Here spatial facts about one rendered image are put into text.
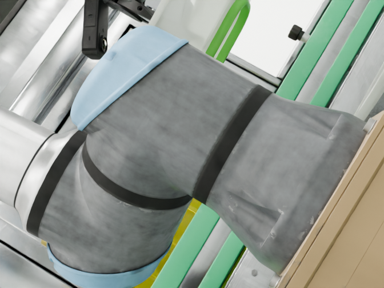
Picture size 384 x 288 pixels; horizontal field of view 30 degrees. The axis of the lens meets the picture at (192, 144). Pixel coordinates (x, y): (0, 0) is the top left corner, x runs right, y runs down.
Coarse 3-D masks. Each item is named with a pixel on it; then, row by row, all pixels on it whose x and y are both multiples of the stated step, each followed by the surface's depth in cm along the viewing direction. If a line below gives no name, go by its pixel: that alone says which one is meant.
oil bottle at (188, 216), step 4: (188, 212) 111; (192, 212) 111; (184, 216) 110; (188, 216) 110; (192, 216) 110; (184, 220) 110; (188, 220) 110; (180, 224) 110; (184, 224) 110; (188, 224) 110; (180, 228) 110; (184, 228) 110; (176, 232) 110; (180, 232) 110; (176, 236) 109; (180, 236) 109; (176, 240) 109; (176, 244) 110; (244, 252) 109; (240, 256) 109; (236, 264) 108; (232, 272) 108; (228, 276) 109
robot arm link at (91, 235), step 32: (0, 128) 69; (32, 128) 71; (0, 160) 68; (32, 160) 68; (64, 160) 67; (0, 192) 69; (32, 192) 67; (64, 192) 66; (96, 192) 65; (32, 224) 68; (64, 224) 67; (96, 224) 66; (128, 224) 65; (160, 224) 66; (64, 256) 70; (96, 256) 68; (128, 256) 68; (160, 256) 71
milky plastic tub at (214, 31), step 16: (176, 0) 90; (192, 0) 90; (208, 0) 90; (224, 0) 90; (240, 0) 93; (160, 16) 90; (176, 16) 90; (192, 16) 90; (208, 16) 90; (224, 16) 91; (240, 16) 100; (176, 32) 90; (192, 32) 90; (208, 32) 90; (224, 32) 92; (240, 32) 101; (208, 48) 92; (224, 48) 101
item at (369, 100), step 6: (378, 72) 108; (378, 78) 86; (372, 84) 107; (378, 84) 86; (372, 90) 87; (378, 90) 86; (366, 96) 106; (372, 96) 88; (378, 96) 89; (366, 102) 90; (372, 102) 89; (360, 108) 93; (366, 108) 91; (372, 108) 93; (354, 114) 106; (360, 114) 94; (366, 114) 95
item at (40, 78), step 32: (0, 0) 144; (32, 0) 144; (64, 0) 144; (0, 32) 141; (32, 32) 142; (64, 32) 138; (0, 64) 140; (32, 64) 138; (64, 64) 135; (0, 96) 136; (32, 96) 133; (0, 224) 128; (0, 256) 127; (32, 256) 126
